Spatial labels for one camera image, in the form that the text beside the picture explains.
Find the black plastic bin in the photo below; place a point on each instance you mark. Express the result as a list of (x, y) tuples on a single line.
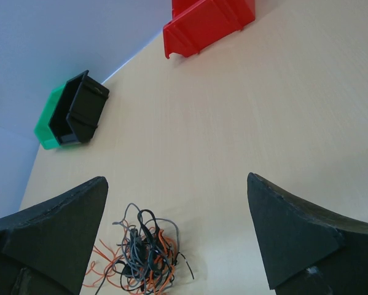
[(88, 106)]

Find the green plastic bin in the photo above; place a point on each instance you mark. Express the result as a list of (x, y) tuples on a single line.
[(56, 125)]

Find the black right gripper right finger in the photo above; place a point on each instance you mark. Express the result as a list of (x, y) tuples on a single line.
[(305, 248)]

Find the red plastic bin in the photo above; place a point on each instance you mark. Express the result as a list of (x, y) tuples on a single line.
[(198, 24)]

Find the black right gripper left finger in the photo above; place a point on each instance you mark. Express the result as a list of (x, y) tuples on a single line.
[(45, 249)]

